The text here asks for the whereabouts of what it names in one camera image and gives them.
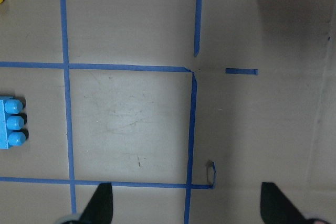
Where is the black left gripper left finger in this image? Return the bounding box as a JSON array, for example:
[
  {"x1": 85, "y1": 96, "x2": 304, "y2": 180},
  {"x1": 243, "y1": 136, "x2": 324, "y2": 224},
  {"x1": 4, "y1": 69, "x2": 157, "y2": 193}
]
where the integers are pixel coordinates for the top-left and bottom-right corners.
[{"x1": 78, "y1": 183, "x2": 113, "y2": 224}]

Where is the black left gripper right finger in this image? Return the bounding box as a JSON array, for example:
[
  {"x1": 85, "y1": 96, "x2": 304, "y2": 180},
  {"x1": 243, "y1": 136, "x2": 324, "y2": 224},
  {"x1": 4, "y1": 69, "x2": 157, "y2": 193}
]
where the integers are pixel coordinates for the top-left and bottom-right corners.
[{"x1": 260, "y1": 182, "x2": 306, "y2": 224}]

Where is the blue toy block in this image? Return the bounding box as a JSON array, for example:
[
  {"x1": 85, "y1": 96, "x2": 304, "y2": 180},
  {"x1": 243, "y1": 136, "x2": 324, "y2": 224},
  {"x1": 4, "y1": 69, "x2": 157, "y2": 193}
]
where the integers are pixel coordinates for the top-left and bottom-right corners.
[{"x1": 1, "y1": 97, "x2": 26, "y2": 150}]

